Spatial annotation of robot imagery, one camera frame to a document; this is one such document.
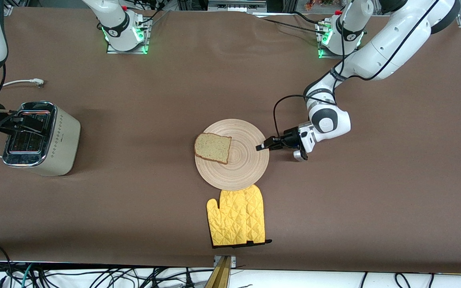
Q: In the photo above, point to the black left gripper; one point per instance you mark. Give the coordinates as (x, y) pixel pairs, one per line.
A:
(289, 138)

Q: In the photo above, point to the round wooden plate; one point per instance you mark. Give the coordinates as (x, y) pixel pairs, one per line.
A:
(242, 168)

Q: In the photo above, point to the brown bread slice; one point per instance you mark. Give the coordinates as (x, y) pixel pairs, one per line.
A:
(213, 148)

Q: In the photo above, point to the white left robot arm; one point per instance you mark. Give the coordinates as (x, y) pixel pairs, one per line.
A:
(394, 36)

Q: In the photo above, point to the beige chrome toaster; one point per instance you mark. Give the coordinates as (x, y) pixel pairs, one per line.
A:
(60, 140)

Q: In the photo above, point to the yellow quilted oven mitt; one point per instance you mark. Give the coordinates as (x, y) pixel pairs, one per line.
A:
(255, 214)
(226, 218)

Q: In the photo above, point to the yellow extrusion bar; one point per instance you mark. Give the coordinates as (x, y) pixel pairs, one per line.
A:
(220, 276)

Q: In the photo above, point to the grey metal equipment box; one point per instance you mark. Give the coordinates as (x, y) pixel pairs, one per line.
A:
(234, 6)

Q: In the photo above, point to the orange patterned object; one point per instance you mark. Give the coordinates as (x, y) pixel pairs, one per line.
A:
(318, 4)

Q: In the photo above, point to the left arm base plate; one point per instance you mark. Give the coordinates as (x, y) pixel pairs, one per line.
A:
(326, 55)

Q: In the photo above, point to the small metal bracket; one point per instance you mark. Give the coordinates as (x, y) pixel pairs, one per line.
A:
(233, 262)

